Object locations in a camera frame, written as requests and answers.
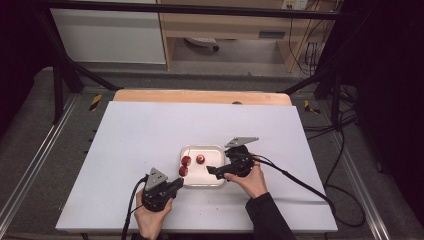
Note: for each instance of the wooden table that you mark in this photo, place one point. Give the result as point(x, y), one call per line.
point(200, 96)

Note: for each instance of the white cabinet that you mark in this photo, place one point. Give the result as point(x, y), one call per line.
point(106, 33)

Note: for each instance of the black metal stand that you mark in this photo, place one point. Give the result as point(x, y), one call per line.
point(63, 76)
point(328, 86)

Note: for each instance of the red hawthorn fruit piece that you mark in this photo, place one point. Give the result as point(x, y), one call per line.
point(186, 161)
point(183, 171)
point(200, 159)

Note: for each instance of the aluminium rail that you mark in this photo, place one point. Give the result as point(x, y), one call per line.
point(363, 193)
point(36, 163)

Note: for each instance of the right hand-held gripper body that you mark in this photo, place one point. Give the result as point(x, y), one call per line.
point(240, 160)

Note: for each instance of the person's right hand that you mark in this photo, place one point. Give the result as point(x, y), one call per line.
point(251, 185)

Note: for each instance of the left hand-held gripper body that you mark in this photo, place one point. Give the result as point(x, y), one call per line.
point(154, 195)

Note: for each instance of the office chair base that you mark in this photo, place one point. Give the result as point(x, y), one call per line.
point(203, 41)

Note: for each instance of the white rectangular tray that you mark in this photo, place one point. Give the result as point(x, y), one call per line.
point(204, 176)

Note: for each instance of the person's left hand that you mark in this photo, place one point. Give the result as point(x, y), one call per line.
point(151, 221)

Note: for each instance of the black metal frame bar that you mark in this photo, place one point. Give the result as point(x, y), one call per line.
point(200, 8)

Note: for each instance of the yellow black tape strip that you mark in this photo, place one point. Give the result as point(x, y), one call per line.
point(95, 102)
point(310, 107)

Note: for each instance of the light wooden desk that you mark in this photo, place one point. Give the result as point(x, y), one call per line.
point(230, 28)

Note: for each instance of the white wall socket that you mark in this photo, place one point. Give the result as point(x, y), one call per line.
point(295, 4)

